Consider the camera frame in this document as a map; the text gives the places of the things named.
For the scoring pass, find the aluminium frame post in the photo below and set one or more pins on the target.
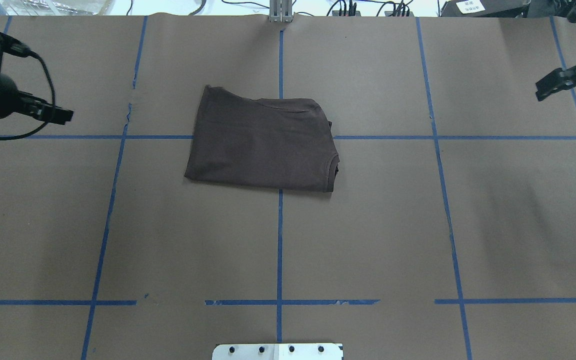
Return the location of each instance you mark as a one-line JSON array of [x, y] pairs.
[[281, 11]]

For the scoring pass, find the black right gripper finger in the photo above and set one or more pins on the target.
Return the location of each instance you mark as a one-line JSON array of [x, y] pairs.
[[556, 81]]

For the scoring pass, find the brown paper table cover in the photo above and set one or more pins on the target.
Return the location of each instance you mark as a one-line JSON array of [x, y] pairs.
[[450, 234]]

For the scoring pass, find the dark brown t-shirt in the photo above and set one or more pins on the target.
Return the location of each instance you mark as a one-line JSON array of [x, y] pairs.
[[282, 144]]

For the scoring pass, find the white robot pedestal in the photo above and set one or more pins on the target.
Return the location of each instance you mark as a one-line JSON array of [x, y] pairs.
[[279, 351]]

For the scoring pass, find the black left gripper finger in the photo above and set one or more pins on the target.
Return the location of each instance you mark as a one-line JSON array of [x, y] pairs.
[[43, 111]]

